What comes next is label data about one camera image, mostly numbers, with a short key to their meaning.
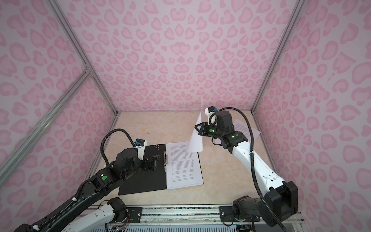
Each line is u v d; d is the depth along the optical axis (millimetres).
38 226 394
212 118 647
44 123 631
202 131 652
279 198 385
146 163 641
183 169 881
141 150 650
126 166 539
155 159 664
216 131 628
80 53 844
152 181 839
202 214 746
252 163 449
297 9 700
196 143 722
